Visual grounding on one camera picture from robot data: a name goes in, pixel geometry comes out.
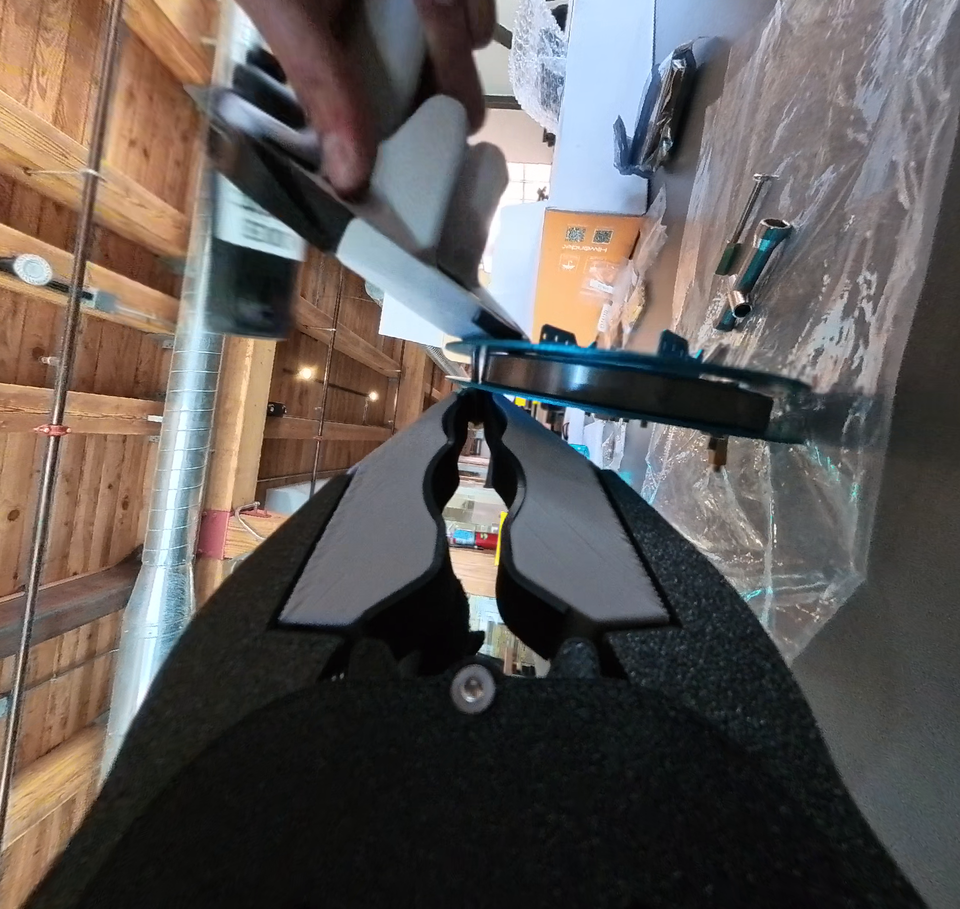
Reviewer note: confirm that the round ceiling lamp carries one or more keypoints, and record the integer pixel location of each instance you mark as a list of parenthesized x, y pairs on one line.
[(31, 270)]

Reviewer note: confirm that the thin metal ceiling pipe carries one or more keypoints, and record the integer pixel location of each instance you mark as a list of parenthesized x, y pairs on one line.
[(73, 286)]

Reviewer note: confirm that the orange white cardboard box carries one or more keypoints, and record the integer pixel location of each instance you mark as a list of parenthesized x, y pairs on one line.
[(600, 99)]

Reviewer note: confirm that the person's right hand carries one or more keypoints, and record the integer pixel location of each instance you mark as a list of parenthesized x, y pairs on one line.
[(300, 9)]

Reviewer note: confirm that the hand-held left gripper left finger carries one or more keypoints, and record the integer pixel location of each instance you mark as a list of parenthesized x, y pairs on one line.
[(360, 549)]

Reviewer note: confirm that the small black socket wrench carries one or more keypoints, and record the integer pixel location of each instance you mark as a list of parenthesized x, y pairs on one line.
[(757, 271)]

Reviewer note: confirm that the bubble wrap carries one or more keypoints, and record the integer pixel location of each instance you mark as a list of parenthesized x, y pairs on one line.
[(536, 54)]

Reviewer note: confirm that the silver ventilation duct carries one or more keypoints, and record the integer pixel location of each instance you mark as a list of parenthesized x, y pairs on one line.
[(180, 436)]

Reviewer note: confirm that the clear plastic bag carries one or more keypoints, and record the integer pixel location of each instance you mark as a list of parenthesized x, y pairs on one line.
[(825, 136)]

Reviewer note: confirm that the shiny foil bag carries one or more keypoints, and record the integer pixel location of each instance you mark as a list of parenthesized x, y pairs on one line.
[(660, 106)]

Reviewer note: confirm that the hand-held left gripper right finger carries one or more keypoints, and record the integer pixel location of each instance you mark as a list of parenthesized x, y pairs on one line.
[(585, 549)]

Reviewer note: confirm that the pile of small hardware bags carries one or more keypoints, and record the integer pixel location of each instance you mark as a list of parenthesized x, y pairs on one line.
[(630, 271)]

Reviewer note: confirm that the blue round turntable assembly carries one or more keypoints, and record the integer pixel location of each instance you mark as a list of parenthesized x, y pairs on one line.
[(637, 391)]

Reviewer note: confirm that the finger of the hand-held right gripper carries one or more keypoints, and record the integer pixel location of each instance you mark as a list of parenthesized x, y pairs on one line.
[(480, 204), (420, 196)]

